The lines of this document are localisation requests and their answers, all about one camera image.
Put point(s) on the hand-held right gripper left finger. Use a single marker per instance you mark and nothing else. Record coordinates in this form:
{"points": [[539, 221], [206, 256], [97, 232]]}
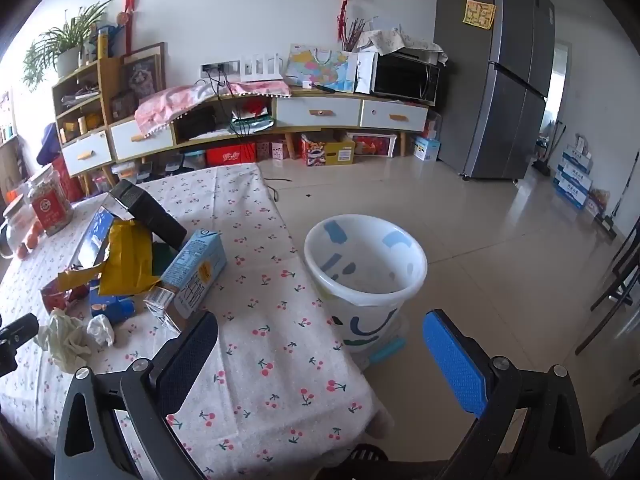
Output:
{"points": [[187, 360]]}

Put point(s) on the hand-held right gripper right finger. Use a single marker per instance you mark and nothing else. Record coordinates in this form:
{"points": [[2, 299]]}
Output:
{"points": [[455, 360]]}

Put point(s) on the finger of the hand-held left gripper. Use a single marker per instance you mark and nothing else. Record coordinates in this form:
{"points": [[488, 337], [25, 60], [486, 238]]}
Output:
{"points": [[20, 329], [6, 357]]}

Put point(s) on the white tissue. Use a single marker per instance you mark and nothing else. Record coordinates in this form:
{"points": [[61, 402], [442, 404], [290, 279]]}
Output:
{"points": [[101, 330], [62, 342]]}

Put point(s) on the light blue milk carton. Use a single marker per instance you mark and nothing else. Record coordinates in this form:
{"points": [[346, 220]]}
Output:
{"points": [[195, 270]]}

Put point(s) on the blue almond snack box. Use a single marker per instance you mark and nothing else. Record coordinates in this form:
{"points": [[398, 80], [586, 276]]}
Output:
{"points": [[110, 306]]}

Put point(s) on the dark green packet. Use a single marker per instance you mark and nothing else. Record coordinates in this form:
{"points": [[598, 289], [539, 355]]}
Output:
{"points": [[162, 257]]}

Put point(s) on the yellow foil bag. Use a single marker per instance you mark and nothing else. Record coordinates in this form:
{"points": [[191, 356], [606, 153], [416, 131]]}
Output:
{"points": [[127, 260]]}

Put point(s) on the white plastic trash bin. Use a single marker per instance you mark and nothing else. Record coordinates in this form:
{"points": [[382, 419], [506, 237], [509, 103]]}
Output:
{"points": [[370, 260]]}

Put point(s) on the black plastic food tray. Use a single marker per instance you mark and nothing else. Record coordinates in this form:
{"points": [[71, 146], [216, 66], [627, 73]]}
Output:
{"points": [[150, 210]]}

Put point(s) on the orange fruit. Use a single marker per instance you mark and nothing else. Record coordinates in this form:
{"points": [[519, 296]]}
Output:
{"points": [[35, 230]]}

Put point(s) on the cherry print tablecloth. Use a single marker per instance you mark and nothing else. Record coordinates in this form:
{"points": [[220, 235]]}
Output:
{"points": [[280, 310]]}

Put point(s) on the clear jar with red label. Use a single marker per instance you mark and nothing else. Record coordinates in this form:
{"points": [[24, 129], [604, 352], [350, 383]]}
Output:
{"points": [[50, 205]]}

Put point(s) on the purple hat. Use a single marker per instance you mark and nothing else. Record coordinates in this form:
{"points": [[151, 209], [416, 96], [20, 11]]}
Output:
{"points": [[47, 142]]}

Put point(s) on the dark wooden chair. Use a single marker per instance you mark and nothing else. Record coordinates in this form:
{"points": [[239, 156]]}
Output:
{"points": [[620, 265]]}

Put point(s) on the floor mop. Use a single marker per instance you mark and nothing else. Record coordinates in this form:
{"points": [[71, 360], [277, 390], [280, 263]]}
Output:
{"points": [[607, 222]]}

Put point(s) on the red flat box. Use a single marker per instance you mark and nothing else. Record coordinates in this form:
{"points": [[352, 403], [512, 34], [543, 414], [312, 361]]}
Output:
{"points": [[230, 155]]}

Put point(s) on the blue and white box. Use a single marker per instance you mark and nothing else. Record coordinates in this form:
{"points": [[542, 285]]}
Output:
{"points": [[425, 149]]}

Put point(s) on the stack of blue white cartons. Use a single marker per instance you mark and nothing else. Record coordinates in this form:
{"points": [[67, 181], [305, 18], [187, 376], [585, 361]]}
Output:
{"points": [[572, 175]]}

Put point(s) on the red picture gift box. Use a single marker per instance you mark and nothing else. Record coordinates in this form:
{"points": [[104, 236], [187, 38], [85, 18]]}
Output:
{"points": [[372, 145]]}

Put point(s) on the black bag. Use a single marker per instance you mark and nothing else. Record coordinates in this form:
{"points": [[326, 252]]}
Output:
{"points": [[195, 122]]}

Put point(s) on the colourful cardboard box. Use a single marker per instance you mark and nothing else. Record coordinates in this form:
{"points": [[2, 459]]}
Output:
{"points": [[325, 152]]}

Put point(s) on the red green cloth bundle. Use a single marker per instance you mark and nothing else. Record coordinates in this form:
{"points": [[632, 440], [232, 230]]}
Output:
{"points": [[252, 117]]}

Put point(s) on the pink cloth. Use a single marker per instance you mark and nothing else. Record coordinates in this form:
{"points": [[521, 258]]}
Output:
{"points": [[170, 102]]}

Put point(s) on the grey refrigerator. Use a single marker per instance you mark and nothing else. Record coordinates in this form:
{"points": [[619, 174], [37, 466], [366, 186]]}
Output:
{"points": [[500, 85]]}

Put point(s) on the wooden cabinet with white drawers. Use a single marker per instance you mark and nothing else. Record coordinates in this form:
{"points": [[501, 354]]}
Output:
{"points": [[320, 112]]}

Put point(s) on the framed picture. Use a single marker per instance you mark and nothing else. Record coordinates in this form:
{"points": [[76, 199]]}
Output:
{"points": [[142, 75]]}

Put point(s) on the black microwave oven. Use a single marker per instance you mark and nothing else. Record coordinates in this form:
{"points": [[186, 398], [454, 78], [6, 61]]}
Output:
{"points": [[402, 77]]}

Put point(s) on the potted green plant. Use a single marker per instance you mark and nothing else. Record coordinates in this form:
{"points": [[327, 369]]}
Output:
{"points": [[65, 40]]}

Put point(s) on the white slatted rack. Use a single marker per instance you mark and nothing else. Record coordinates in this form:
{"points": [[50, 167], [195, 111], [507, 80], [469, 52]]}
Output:
{"points": [[260, 70]]}

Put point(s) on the white paper bag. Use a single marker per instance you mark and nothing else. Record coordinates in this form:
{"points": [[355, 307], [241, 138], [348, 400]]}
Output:
{"points": [[365, 72]]}

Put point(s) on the colourful map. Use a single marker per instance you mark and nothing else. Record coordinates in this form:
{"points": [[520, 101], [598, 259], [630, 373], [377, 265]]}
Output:
{"points": [[320, 67]]}

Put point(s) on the floral cover cloth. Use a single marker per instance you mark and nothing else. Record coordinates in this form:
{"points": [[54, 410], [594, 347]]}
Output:
{"points": [[395, 40]]}

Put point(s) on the dried twigs bunch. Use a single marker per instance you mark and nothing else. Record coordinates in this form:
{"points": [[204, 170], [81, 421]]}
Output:
{"points": [[356, 35]]}

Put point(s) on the yellow paper note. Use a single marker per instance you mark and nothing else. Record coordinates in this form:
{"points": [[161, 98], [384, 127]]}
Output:
{"points": [[479, 14]]}

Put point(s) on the wall power outlet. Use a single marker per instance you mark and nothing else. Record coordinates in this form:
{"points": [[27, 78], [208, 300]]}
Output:
{"points": [[220, 68]]}

